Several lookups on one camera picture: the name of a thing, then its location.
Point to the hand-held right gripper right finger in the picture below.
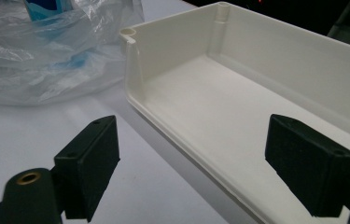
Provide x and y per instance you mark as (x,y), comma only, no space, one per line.
(306,168)

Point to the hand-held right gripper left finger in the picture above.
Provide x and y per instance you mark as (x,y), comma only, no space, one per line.
(87,169)

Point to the white plastic storage tray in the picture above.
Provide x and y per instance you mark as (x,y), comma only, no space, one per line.
(225,102)

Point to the clear plastic bag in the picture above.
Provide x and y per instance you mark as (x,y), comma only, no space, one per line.
(48,53)

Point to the blue and white packet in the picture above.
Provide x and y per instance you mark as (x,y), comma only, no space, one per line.
(46,9)

